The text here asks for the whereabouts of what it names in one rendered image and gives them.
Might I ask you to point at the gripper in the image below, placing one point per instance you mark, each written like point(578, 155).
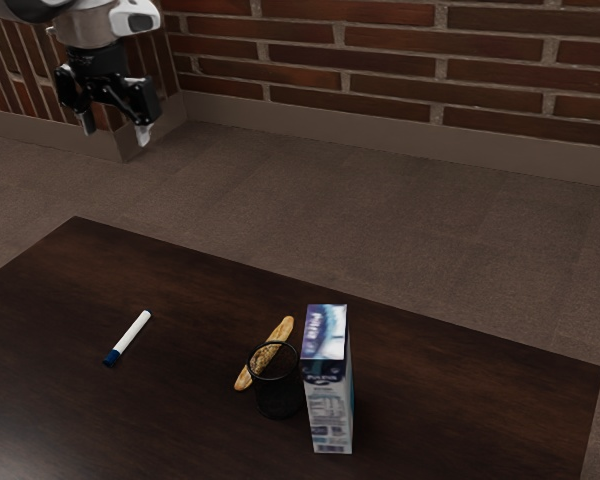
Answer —
point(100, 67)

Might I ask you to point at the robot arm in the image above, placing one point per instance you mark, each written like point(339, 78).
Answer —
point(85, 17)

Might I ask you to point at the white marker with blue cap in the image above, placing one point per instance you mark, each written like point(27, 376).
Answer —
point(128, 338)

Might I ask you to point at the baguette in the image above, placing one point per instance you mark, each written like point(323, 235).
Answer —
point(280, 332)

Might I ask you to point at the black mesh pen holder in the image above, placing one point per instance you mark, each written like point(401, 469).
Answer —
point(275, 382)

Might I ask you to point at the blue and white carton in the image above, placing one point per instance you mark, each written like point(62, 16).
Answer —
point(327, 380)

